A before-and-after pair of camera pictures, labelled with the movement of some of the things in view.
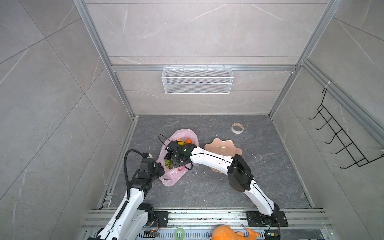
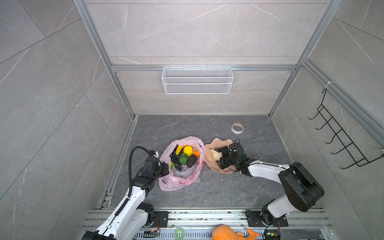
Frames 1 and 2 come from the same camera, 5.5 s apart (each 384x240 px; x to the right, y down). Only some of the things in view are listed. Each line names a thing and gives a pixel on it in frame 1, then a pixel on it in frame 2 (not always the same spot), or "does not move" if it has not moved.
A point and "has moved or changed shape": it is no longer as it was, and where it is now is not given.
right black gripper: (173, 162) to (224, 150)
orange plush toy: (225, 232) does not move
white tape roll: (237, 128) does not move
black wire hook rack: (342, 136) does not move
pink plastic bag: (169, 176) has moved or changed shape
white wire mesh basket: (197, 80) does not move
